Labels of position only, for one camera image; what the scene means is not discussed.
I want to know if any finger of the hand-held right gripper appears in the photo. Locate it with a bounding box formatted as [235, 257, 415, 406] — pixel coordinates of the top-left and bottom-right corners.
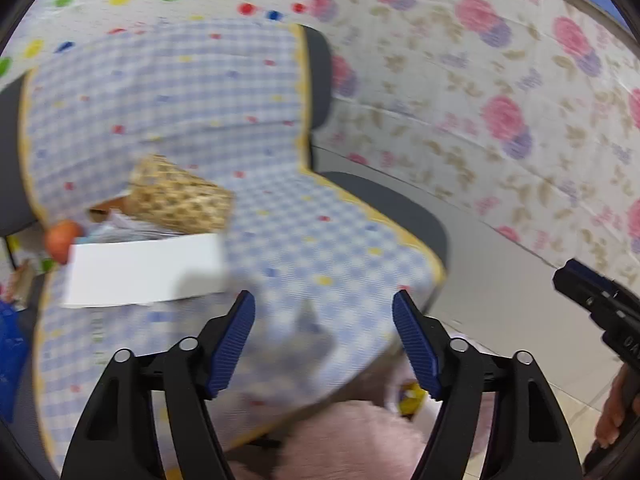
[552, 258, 620, 322]

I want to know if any red apple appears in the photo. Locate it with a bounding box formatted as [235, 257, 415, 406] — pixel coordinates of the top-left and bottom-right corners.
[43, 220, 85, 266]

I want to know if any person's right hand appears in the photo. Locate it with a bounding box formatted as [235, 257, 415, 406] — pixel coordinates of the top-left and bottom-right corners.
[595, 362, 640, 450]

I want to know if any woven patterned basket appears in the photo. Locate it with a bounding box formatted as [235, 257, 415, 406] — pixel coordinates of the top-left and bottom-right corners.
[125, 154, 236, 236]

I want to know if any black office chair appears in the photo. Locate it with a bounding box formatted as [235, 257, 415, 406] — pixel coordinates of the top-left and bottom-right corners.
[0, 25, 449, 461]

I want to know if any small yellow object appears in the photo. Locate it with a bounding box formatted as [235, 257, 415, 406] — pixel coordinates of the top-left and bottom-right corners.
[397, 381, 427, 417]

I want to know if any floral printed cloth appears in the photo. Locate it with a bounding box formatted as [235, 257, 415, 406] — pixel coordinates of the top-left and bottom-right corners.
[300, 0, 640, 286]

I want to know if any crumpled plastic wrapper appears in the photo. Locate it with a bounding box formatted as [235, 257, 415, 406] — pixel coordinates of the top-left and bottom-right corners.
[85, 210, 201, 246]

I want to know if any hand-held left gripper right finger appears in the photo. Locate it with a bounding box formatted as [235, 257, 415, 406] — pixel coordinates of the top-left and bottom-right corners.
[392, 290, 584, 480]

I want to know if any blue checked chair cover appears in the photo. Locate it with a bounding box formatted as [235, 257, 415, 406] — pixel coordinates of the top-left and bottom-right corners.
[17, 22, 447, 466]

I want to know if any blue bag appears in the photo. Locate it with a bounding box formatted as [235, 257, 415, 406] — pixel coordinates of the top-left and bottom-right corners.
[0, 300, 32, 426]

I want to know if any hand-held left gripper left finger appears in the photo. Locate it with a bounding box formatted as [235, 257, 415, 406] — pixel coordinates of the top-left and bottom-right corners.
[60, 290, 256, 480]

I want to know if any white paper sheet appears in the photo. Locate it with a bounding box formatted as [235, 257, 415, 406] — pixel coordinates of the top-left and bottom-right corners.
[60, 232, 228, 309]

